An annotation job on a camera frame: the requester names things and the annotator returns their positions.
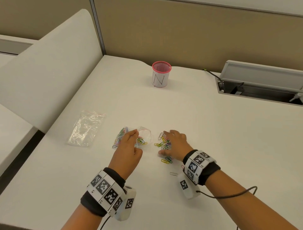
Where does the grey cable tray lid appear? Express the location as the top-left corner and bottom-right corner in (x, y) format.
(219, 60), (303, 92)
(0, 38), (33, 56)

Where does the small clear zip bag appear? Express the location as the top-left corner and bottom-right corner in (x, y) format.
(112, 126), (153, 150)

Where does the person's left forearm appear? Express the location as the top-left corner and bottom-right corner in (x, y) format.
(61, 204), (107, 230)

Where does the grey metal partition post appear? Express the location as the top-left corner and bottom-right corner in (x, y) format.
(89, 0), (106, 57)

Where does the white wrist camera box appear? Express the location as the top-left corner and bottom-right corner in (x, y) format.
(115, 186), (137, 221)
(178, 172), (201, 199)

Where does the person's right forearm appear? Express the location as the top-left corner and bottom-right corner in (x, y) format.
(205, 169), (299, 230)

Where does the pile of coloured paper clips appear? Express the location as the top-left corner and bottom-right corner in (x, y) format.
(154, 131), (174, 164)

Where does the pink mesh pen cup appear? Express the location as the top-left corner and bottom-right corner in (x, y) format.
(152, 61), (172, 88)

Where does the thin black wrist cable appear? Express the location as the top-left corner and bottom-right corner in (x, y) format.
(99, 214), (112, 230)
(196, 186), (258, 199)

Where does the cluster of coloured paper clips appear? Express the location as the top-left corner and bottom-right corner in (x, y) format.
(112, 127), (145, 149)

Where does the beige partition panel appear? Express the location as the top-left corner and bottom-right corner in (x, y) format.
(0, 0), (92, 41)
(93, 0), (303, 77)

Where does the large empty clear plastic bag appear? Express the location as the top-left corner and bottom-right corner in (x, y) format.
(67, 110), (106, 148)

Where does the person's left hand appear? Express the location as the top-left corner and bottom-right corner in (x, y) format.
(109, 129), (143, 179)

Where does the person's right hand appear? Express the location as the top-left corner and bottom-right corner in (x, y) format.
(158, 130), (193, 162)

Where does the black wristband with marker tiles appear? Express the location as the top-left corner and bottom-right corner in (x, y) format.
(80, 167), (126, 217)
(182, 149), (221, 186)

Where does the white plug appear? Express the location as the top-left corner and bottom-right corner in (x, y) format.
(289, 92), (303, 103)

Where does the white desk divider panel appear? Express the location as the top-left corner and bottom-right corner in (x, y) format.
(0, 9), (104, 133)

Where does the metal desk cable tray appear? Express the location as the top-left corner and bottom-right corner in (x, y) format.
(215, 77), (303, 106)

